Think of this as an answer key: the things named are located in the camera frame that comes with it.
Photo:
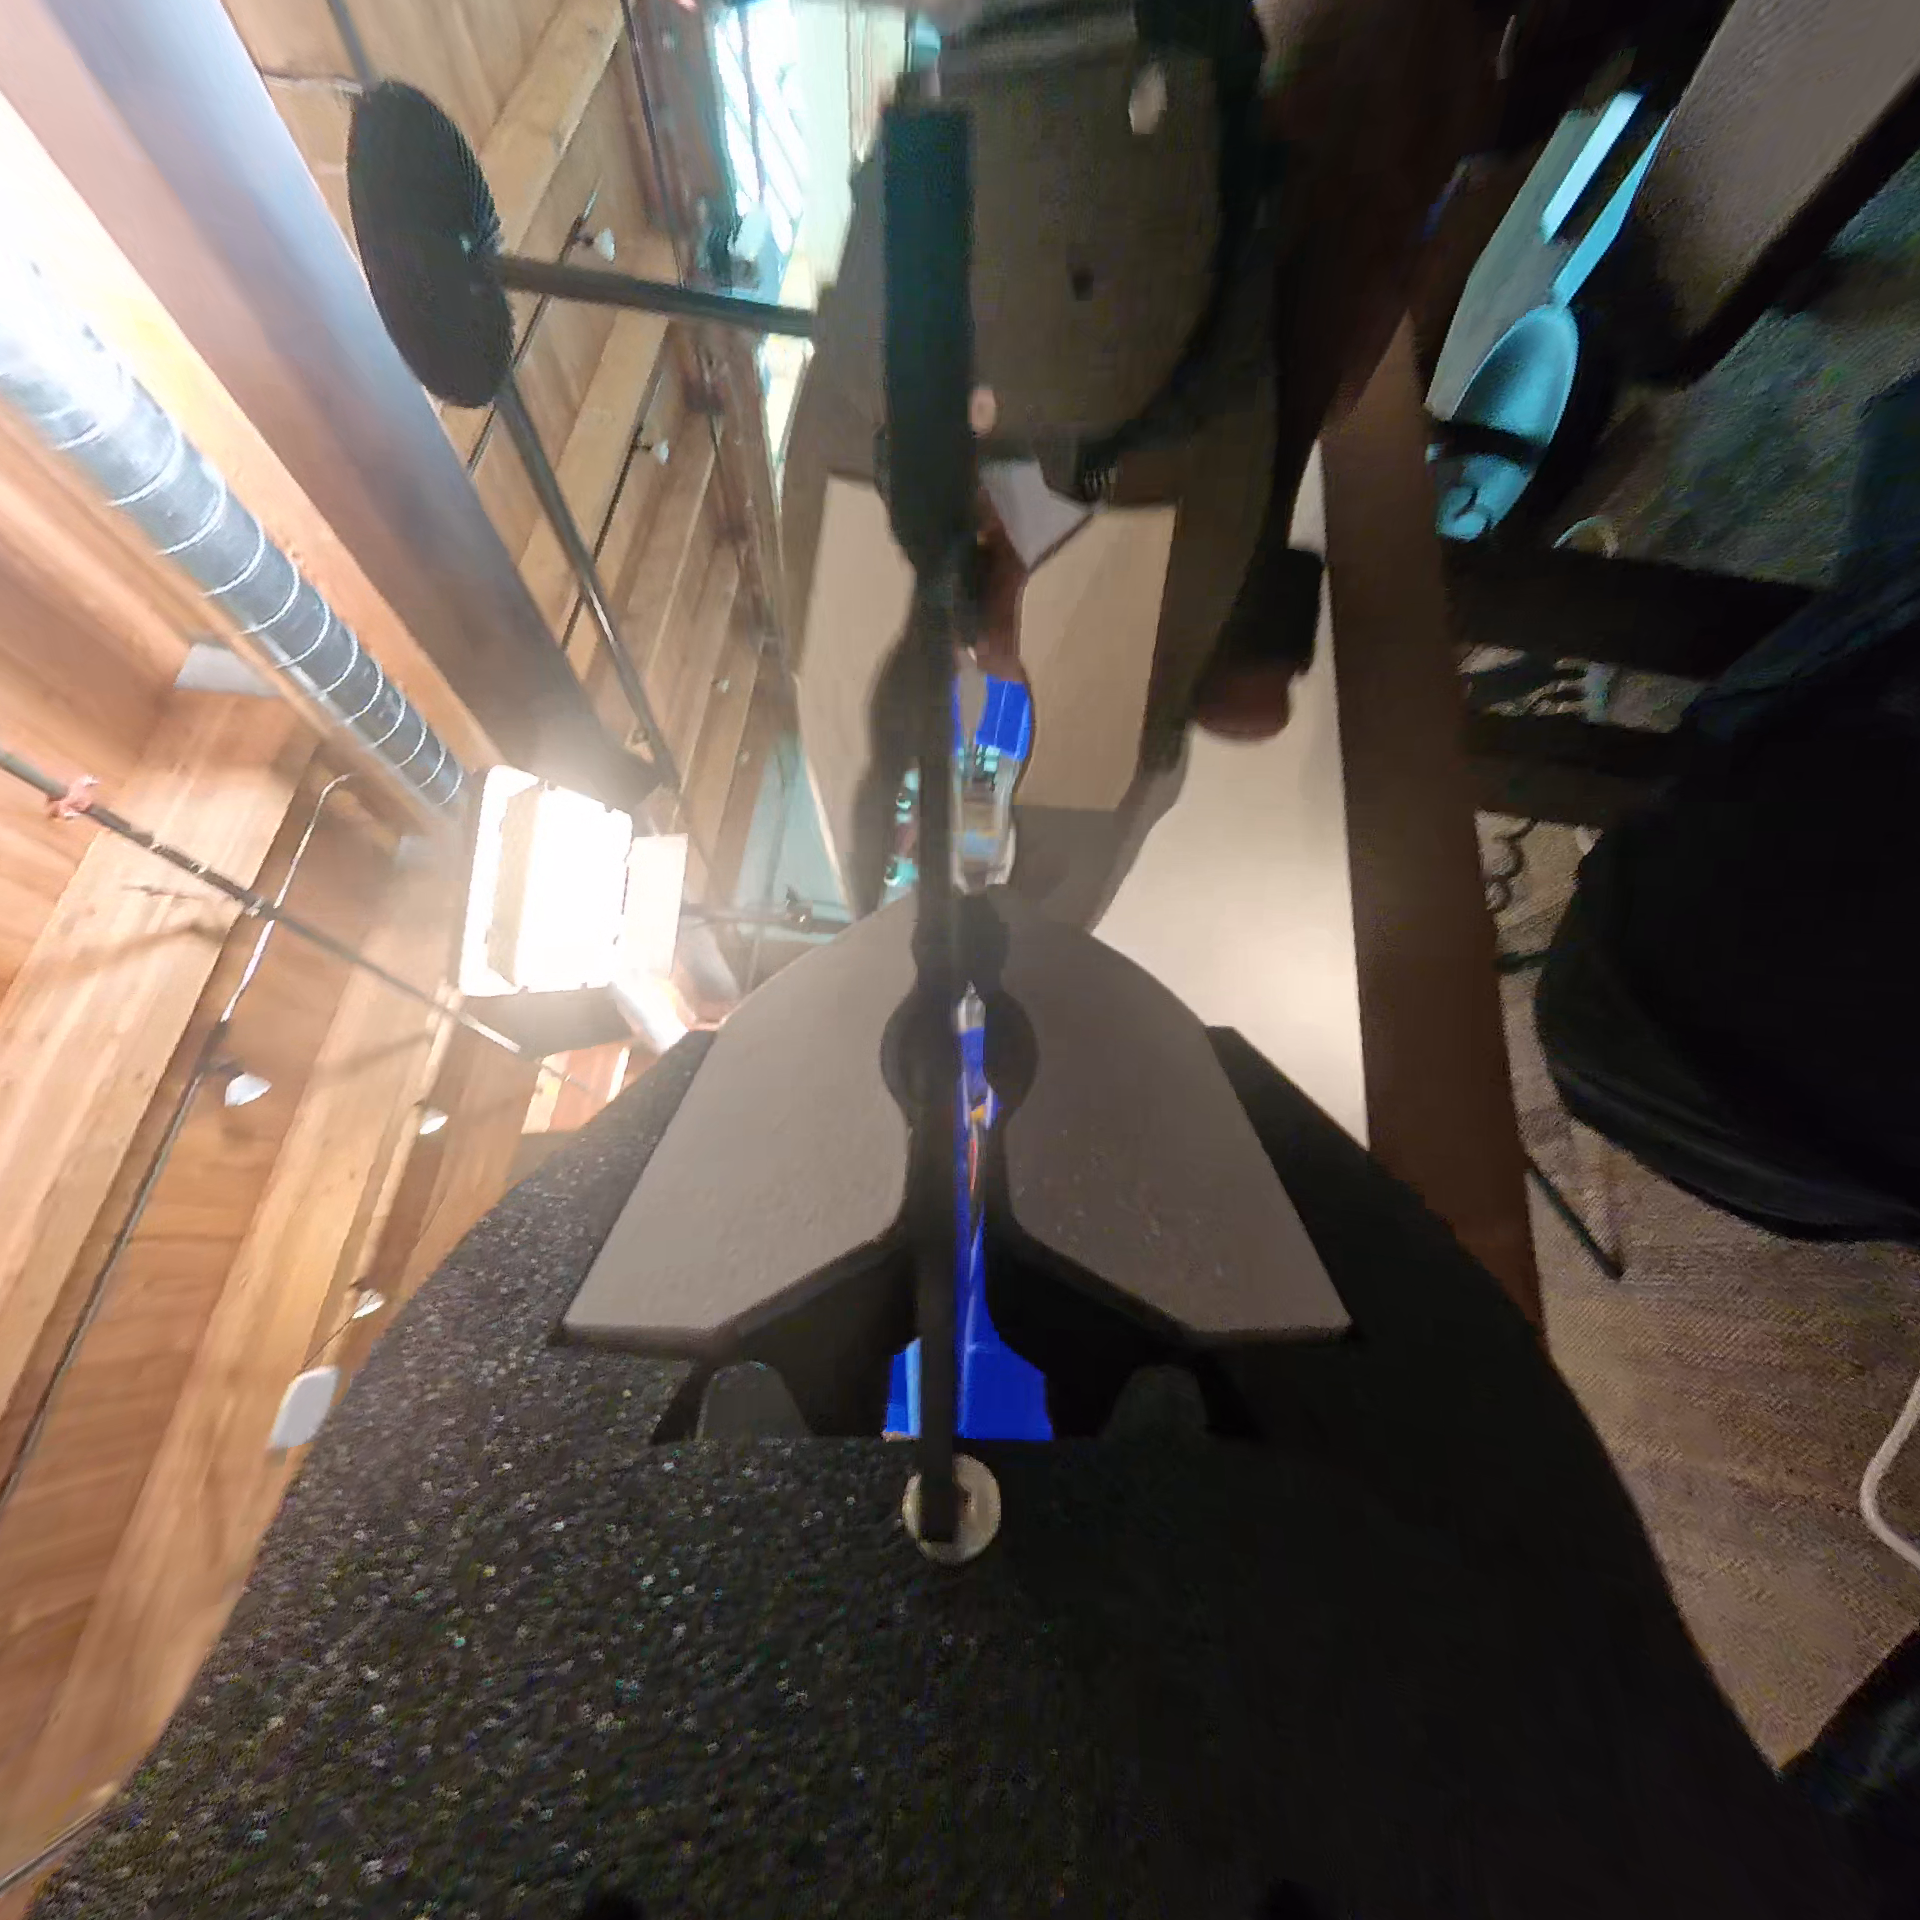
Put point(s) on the person's right hand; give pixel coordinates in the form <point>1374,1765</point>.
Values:
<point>1231,704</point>

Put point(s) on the silver duct with vent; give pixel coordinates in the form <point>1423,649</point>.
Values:
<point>225,557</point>

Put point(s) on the white ceiling access point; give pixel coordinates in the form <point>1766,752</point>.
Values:
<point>305,1407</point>

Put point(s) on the blue plastic bin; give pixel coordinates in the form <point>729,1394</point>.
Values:
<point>962,1394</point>

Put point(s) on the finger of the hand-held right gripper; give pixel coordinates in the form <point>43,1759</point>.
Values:
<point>1043,511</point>

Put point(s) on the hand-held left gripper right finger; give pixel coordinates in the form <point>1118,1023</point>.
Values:
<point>1172,1170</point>

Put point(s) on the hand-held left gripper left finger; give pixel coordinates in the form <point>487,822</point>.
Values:
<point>765,1170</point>

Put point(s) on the ceiling track spotlight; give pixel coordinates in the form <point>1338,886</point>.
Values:
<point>247,1089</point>

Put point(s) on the black disc floor stand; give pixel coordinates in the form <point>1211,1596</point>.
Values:
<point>429,240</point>

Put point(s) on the metal ceiling rod red tag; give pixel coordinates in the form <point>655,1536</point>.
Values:
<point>225,886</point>

